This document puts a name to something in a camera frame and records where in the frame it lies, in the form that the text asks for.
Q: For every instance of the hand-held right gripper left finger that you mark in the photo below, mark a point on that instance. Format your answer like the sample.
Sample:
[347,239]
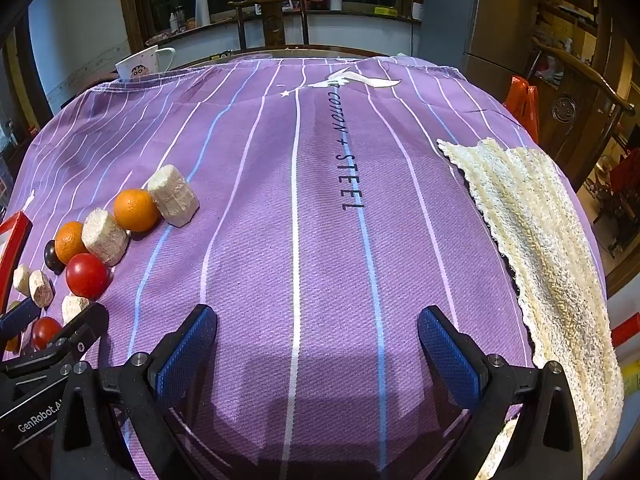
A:
[185,355]

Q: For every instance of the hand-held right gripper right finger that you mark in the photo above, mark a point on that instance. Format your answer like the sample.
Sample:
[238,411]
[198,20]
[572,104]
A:
[450,360]

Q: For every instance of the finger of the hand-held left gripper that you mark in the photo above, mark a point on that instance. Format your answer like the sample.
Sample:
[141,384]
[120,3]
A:
[17,320]
[75,332]

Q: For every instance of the small sugarcane piece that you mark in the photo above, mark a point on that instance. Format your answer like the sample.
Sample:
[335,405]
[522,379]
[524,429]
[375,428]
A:
[41,287]
[21,277]
[75,306]

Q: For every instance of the red tomato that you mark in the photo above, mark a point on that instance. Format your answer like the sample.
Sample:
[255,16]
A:
[45,332]
[86,275]

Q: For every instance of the dark plum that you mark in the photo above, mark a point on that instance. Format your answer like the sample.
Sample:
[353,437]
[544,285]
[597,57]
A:
[51,258]

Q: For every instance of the red tray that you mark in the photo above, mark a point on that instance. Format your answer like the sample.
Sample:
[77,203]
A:
[17,245]

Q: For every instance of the orange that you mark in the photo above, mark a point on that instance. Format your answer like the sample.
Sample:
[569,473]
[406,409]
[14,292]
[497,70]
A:
[70,242]
[136,210]

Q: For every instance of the large sugarcane piece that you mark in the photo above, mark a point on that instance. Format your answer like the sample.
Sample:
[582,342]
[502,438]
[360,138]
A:
[105,237]
[172,200]

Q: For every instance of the cream knitted towel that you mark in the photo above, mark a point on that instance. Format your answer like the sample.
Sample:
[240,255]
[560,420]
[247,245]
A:
[540,240]

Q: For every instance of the red item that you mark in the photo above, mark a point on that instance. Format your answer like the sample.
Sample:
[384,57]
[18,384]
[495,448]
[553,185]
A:
[627,330]

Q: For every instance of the purple striped tablecloth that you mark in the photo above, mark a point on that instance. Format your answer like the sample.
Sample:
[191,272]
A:
[300,210]

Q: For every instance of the orange plastic bag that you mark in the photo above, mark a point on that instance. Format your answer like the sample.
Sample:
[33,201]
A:
[522,102]

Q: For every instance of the white cartoon mug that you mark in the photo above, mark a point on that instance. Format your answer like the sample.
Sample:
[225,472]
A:
[142,65]

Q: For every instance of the carved wooden chair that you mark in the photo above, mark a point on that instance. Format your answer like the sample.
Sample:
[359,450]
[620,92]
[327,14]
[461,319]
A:
[565,107]

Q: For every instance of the small green object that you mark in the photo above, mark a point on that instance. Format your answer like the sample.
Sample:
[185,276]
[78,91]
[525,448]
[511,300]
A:
[400,55]

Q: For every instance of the grey cabinet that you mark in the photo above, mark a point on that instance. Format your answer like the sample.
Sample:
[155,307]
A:
[480,15]

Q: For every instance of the white container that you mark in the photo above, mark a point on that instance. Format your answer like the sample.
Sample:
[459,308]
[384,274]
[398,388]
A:
[417,11]

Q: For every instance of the white paper roll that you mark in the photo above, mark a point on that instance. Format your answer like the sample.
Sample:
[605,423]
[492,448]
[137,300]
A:
[202,5]

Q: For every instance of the yellow sponge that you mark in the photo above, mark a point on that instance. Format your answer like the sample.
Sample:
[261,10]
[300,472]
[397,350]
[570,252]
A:
[387,11]

